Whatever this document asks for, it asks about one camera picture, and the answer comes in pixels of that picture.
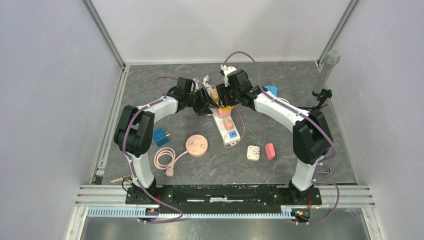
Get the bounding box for white coiled strip cable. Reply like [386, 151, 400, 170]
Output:
[201, 75, 216, 95]

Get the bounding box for purple cable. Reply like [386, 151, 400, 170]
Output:
[222, 51, 341, 226]
[122, 76, 185, 225]

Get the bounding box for pink coiled power cable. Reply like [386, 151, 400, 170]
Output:
[153, 147, 190, 177]

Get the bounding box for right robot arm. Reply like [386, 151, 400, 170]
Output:
[216, 65, 334, 204]

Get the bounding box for white power strip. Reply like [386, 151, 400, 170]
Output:
[212, 108, 241, 147]

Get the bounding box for beige cube adapter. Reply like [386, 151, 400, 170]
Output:
[210, 88, 219, 104]

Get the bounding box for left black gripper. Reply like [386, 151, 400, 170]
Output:
[185, 87, 220, 117]

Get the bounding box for yellow cube adapter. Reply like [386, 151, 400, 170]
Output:
[219, 106, 234, 112]

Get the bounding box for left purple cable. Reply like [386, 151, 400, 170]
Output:
[122, 76, 185, 225]

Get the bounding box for light blue square plug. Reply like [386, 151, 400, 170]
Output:
[265, 85, 278, 97]

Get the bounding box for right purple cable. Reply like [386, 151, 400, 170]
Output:
[222, 51, 341, 226]

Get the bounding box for pink cube adapter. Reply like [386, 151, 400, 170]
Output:
[216, 108, 232, 119]

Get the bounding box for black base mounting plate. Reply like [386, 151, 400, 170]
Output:
[125, 184, 323, 215]

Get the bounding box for blue cube socket adapter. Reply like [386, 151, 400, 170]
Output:
[152, 127, 170, 148]

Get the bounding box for grey microphone on stand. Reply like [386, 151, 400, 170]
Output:
[299, 49, 341, 111]

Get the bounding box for light blue cable duct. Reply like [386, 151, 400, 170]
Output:
[87, 206, 295, 220]

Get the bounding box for pink plug adapter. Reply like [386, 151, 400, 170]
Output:
[265, 143, 276, 160]

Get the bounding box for small salmon charger plug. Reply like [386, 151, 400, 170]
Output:
[223, 117, 234, 132]

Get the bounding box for pink round socket base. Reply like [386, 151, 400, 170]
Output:
[185, 134, 209, 157]

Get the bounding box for white usb charger plug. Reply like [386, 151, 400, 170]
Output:
[246, 145, 261, 161]

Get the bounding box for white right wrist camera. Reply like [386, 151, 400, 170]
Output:
[220, 64, 237, 87]

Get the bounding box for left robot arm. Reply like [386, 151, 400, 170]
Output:
[113, 77, 219, 204]

